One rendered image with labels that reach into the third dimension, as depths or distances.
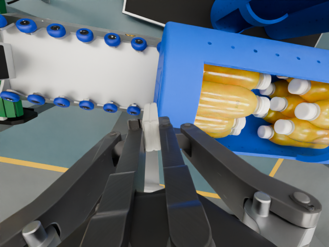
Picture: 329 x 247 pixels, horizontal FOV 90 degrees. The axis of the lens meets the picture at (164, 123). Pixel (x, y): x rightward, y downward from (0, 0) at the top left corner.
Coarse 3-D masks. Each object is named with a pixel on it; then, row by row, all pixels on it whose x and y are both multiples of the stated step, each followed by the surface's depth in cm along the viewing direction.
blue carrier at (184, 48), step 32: (192, 32) 29; (224, 32) 32; (160, 64) 36; (192, 64) 26; (224, 64) 27; (256, 64) 28; (288, 64) 29; (320, 64) 30; (160, 96) 27; (192, 96) 27; (256, 128) 56; (320, 160) 39
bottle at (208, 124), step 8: (200, 120) 37; (208, 120) 38; (216, 120) 38; (224, 120) 38; (232, 120) 39; (200, 128) 39; (208, 128) 39; (216, 128) 39; (224, 128) 39; (232, 128) 42
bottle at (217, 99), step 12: (204, 84) 32; (216, 84) 32; (228, 84) 34; (204, 96) 31; (216, 96) 31; (228, 96) 32; (240, 96) 32; (252, 96) 33; (204, 108) 32; (216, 108) 32; (228, 108) 32; (240, 108) 32; (252, 108) 33
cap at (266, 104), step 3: (261, 99) 35; (264, 99) 35; (267, 99) 35; (264, 102) 34; (267, 102) 34; (261, 105) 35; (264, 105) 34; (267, 105) 34; (261, 108) 35; (264, 108) 35; (267, 108) 35; (258, 111) 35; (261, 111) 35; (264, 111) 35; (261, 114) 36
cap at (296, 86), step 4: (292, 80) 41; (296, 80) 40; (300, 80) 39; (304, 80) 39; (288, 84) 42; (292, 84) 41; (296, 84) 40; (300, 84) 39; (304, 84) 39; (288, 88) 42; (292, 88) 41; (296, 88) 40; (300, 88) 39; (304, 88) 39; (292, 92) 41; (296, 92) 40; (300, 92) 40
